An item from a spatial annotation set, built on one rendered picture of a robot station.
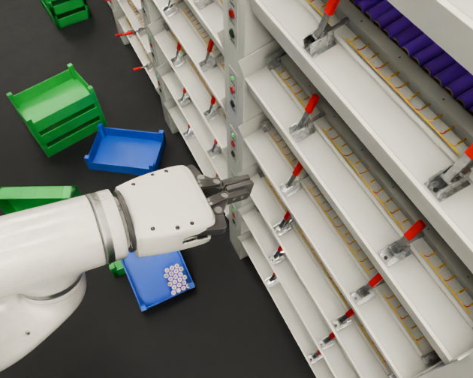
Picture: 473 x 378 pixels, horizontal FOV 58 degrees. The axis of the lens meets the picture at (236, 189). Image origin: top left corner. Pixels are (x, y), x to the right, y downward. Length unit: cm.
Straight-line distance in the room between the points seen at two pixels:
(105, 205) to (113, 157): 150
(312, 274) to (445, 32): 73
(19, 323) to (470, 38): 53
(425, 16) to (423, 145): 16
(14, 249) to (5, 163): 168
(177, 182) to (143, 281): 111
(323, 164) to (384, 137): 21
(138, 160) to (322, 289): 115
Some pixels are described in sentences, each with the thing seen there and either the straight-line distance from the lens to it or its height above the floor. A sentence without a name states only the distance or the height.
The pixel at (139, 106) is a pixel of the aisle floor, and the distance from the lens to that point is 216.
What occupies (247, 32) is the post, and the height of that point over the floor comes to 103.
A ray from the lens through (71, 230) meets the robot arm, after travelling 47.
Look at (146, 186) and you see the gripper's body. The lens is 52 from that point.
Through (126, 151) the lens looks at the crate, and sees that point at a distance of 198.
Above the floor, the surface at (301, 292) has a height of 36.
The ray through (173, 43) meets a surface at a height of 55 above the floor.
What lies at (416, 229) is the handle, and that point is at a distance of 63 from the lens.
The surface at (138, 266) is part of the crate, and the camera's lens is 162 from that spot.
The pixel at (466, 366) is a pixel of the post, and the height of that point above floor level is 95.
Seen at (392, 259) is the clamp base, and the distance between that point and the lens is 67.
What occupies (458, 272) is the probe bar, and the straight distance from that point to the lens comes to 67.
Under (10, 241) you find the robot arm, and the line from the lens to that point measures 48.
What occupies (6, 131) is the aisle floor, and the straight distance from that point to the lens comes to 227.
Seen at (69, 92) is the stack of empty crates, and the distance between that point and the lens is 207.
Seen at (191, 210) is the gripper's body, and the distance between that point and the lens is 51.
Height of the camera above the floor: 152
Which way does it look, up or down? 57 degrees down
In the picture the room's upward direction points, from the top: straight up
